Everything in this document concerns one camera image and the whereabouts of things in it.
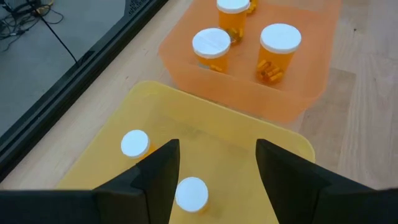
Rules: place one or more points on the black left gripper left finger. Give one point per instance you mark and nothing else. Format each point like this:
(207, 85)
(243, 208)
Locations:
(149, 186)

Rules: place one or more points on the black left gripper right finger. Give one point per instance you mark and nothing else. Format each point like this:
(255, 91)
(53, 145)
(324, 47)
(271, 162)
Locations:
(295, 193)

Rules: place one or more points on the small amber pill bottle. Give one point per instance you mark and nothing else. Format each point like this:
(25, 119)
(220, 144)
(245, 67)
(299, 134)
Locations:
(191, 194)
(135, 143)

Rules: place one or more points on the white ball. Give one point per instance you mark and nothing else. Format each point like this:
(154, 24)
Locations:
(280, 37)

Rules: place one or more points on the large amber pill bottle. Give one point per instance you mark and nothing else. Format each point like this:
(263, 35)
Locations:
(252, 7)
(211, 42)
(233, 21)

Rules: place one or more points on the translucent yellow plastic bin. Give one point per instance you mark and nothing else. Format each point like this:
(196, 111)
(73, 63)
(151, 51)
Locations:
(217, 140)

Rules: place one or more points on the translucent orange plastic bin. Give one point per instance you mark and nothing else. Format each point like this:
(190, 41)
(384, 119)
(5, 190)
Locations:
(242, 96)

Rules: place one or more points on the black aluminium table frame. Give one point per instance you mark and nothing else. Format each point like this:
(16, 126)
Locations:
(77, 81)

